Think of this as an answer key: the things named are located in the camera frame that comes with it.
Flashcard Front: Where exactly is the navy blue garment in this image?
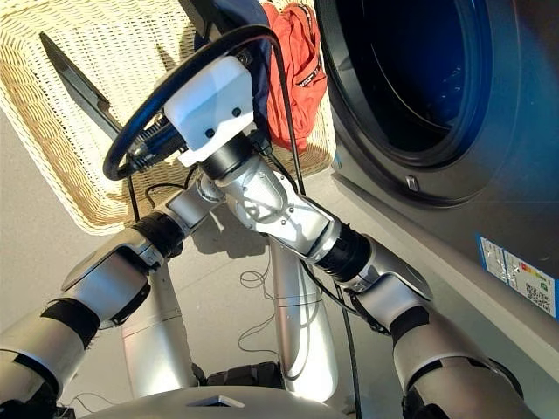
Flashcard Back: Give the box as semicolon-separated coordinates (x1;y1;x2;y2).
191;0;274;127

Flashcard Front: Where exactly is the orange red garment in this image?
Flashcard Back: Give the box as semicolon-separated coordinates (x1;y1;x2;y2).
260;2;328;152

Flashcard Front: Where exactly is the pale woven laundry basket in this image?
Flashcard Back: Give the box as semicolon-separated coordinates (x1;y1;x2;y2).
0;0;337;237

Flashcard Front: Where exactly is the silver robot leg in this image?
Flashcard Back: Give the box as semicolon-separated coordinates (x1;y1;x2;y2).
268;235;340;402
121;261;197;398

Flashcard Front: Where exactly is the black robot waist block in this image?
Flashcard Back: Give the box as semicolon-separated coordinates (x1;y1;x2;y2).
191;361;285;389

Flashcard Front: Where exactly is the silver robot torso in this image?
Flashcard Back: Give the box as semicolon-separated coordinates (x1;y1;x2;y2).
82;386;350;419

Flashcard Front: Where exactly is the blue energy label sticker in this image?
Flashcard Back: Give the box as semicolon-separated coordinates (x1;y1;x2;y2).
475;235;558;319

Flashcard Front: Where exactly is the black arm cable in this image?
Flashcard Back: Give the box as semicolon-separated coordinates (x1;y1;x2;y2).
125;163;200;223
102;24;363;419

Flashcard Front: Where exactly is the thin grey floor cable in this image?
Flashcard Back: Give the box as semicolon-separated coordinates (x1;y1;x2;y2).
72;391;111;414
238;257;281;355

